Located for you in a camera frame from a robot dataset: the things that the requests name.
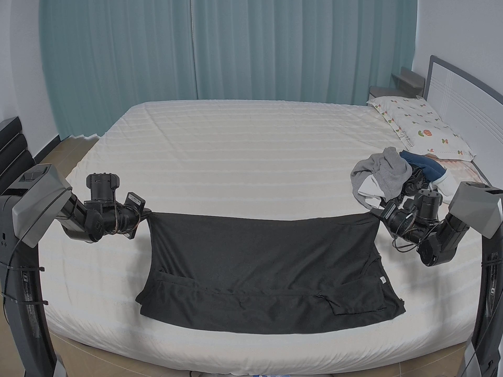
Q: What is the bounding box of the pile of clothes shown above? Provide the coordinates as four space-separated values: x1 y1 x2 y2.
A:
351 146 456 211

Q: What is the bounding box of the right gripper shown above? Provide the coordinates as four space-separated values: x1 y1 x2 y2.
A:
371 202 412 235

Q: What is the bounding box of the bed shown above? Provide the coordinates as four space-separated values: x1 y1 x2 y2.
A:
37 55 503 374

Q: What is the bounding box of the black chest of drawers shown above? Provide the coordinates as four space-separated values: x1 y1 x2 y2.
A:
0 117 35 195

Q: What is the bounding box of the black cable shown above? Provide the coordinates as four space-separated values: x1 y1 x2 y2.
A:
0 186 74 321

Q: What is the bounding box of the blue-green curtain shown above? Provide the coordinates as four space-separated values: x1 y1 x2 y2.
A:
192 0 418 105
39 0 199 138

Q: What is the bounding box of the white printed pillow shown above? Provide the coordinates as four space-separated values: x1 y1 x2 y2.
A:
366 96 477 162

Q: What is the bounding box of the black T-shirt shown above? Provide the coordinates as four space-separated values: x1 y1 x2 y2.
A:
135 207 406 335

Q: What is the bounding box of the grey bedside table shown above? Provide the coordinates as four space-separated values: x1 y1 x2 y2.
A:
369 67 426 99

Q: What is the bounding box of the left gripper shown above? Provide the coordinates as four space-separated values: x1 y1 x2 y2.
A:
117 192 152 231

